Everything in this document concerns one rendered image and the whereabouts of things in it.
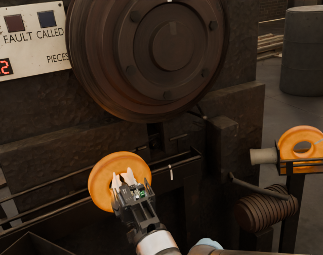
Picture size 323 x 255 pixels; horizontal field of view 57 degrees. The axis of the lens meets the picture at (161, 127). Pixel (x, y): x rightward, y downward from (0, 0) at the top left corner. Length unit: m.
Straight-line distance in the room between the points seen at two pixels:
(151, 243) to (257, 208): 0.62
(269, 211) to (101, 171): 0.66
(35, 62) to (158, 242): 0.59
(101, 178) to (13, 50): 0.42
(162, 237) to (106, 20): 0.49
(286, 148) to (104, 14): 0.73
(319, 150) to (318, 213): 0.88
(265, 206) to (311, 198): 0.95
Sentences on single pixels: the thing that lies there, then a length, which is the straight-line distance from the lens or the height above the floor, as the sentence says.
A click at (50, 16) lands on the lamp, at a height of 1.20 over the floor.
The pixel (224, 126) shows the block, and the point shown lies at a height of 0.80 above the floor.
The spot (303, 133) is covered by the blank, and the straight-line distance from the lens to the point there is 1.09.
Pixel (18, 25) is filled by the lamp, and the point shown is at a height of 1.19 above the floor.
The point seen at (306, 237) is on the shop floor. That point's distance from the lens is 1.82.
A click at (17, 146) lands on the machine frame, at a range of 0.96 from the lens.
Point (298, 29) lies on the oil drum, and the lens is 3.47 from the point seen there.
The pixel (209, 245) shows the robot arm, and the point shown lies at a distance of 0.72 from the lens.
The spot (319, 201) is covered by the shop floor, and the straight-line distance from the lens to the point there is 2.07.
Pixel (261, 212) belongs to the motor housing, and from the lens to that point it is 1.13.
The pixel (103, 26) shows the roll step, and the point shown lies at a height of 1.18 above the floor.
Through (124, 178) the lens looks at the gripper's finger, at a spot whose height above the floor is 0.85.
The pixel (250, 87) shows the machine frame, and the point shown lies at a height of 0.87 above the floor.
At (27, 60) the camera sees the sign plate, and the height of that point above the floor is 1.10.
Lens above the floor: 1.26
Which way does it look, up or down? 26 degrees down
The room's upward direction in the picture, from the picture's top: 6 degrees counter-clockwise
